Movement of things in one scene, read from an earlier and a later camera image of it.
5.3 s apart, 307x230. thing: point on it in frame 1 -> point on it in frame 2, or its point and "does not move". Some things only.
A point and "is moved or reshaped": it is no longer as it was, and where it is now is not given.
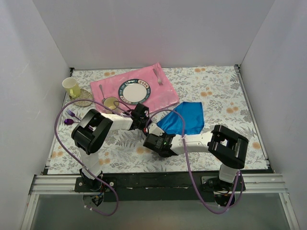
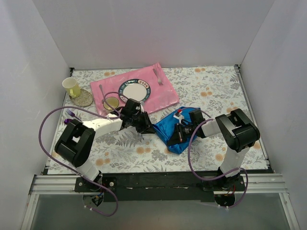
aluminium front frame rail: (254, 183) does not move
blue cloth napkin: (192, 114) is moved or reshaped
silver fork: (160, 83) does not move
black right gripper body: (148, 141) -> (180, 132)
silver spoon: (100, 86) does not move
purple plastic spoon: (69, 121) does not move
